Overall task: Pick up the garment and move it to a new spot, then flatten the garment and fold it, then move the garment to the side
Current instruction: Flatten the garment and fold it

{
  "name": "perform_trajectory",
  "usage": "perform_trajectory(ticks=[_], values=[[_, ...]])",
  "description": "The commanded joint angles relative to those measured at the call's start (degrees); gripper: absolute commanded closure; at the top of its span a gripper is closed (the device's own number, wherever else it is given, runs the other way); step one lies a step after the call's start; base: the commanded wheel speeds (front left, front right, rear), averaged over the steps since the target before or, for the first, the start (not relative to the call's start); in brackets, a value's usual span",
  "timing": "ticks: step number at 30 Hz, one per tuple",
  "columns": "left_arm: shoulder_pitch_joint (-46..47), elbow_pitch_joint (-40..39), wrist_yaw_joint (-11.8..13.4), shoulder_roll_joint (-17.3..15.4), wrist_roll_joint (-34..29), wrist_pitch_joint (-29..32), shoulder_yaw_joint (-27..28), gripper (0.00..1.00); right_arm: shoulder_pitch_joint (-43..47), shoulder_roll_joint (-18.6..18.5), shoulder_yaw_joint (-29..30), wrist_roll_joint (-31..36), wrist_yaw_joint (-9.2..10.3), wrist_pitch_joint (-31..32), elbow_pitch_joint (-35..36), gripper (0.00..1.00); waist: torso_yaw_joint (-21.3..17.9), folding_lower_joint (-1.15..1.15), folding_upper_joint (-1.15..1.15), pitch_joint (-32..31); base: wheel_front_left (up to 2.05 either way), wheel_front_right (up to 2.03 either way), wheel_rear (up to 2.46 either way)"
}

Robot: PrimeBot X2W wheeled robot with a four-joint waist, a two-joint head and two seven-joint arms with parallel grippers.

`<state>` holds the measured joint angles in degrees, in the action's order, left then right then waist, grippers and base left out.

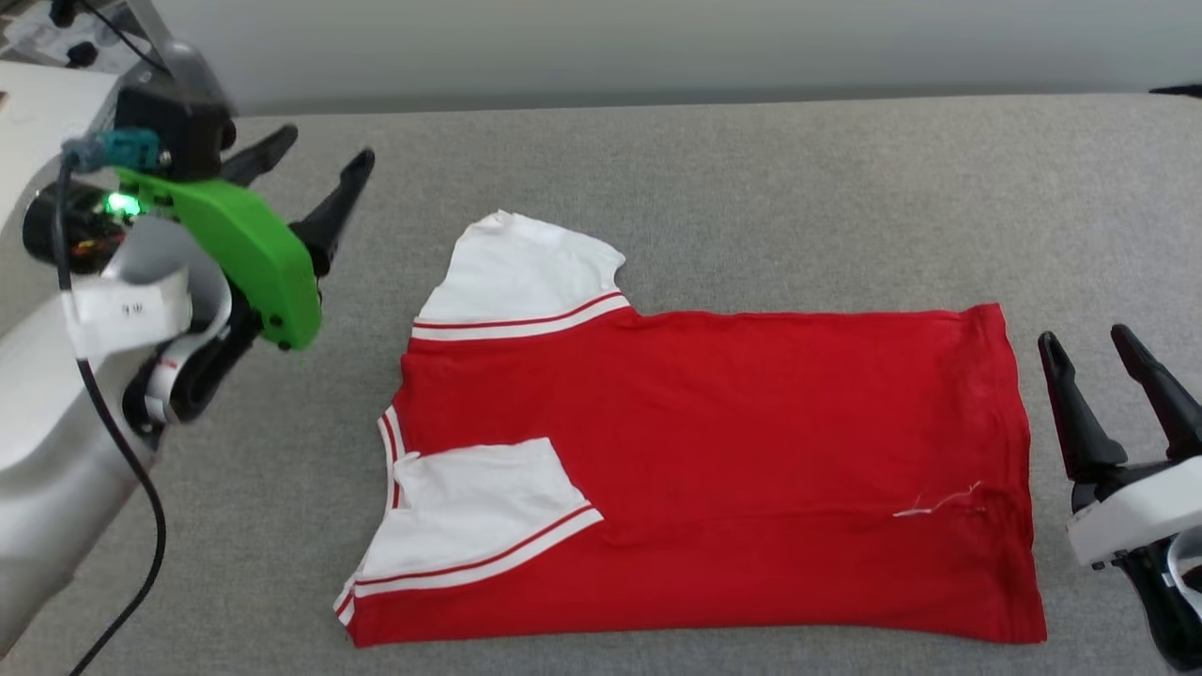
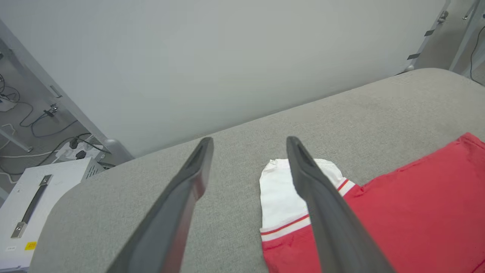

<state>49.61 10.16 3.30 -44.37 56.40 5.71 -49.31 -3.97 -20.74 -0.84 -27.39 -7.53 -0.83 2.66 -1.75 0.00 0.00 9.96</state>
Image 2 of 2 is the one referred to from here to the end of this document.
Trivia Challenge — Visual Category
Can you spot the grey partition post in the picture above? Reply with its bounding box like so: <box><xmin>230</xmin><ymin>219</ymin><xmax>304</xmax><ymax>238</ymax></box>
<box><xmin>0</xmin><ymin>19</ymin><xmax>134</xmax><ymax>163</ymax></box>
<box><xmin>405</xmin><ymin>0</ymin><xmax>451</xmax><ymax>72</ymax></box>

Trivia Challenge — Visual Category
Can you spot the white metal table leg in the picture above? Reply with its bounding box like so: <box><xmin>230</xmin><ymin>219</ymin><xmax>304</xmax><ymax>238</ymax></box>
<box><xmin>449</xmin><ymin>0</ymin><xmax>485</xmax><ymax>72</ymax></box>

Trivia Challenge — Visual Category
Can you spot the white power strip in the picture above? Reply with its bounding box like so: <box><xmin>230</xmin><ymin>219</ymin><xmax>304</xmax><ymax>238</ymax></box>
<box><xmin>55</xmin><ymin>138</ymin><xmax>105</xmax><ymax>164</ymax></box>

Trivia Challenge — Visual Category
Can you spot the red and white jersey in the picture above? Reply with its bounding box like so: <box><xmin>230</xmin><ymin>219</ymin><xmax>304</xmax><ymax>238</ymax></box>
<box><xmin>260</xmin><ymin>132</ymin><xmax>485</xmax><ymax>273</ymax></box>

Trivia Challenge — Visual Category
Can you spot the black power cable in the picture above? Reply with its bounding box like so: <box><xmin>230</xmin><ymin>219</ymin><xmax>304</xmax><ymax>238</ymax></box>
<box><xmin>0</xmin><ymin>74</ymin><xmax>112</xmax><ymax>167</ymax></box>

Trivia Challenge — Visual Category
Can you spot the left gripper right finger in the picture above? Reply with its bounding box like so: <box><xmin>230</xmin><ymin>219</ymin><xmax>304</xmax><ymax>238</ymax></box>
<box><xmin>286</xmin><ymin>136</ymin><xmax>394</xmax><ymax>273</ymax></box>

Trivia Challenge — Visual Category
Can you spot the white metal equipment box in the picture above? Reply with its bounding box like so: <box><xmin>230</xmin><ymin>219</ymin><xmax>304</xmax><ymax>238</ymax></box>
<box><xmin>0</xmin><ymin>157</ymin><xmax>105</xmax><ymax>271</ymax></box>

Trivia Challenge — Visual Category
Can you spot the grey metal stand leg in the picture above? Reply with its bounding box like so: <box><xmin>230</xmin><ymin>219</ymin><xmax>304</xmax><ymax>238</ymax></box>
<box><xmin>0</xmin><ymin>127</ymin><xmax>33</xmax><ymax>152</ymax></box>

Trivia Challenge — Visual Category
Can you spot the black box carry handle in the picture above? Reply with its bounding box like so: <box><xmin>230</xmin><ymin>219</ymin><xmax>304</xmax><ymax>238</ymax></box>
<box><xmin>11</xmin><ymin>174</ymin><xmax>53</xmax><ymax>238</ymax></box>

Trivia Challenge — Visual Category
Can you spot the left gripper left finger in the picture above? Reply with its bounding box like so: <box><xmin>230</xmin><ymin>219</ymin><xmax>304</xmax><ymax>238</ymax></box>
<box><xmin>106</xmin><ymin>137</ymin><xmax>214</xmax><ymax>273</ymax></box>

